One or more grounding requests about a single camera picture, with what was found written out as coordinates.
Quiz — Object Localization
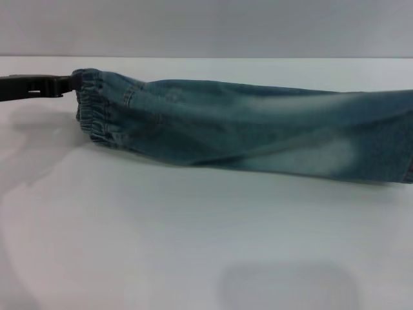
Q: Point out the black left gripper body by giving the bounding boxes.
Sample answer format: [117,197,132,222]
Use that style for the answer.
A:
[0,74,33,98]

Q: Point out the blue denim shorts with cartoon print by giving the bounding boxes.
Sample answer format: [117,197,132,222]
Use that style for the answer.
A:
[74,67,413,186]

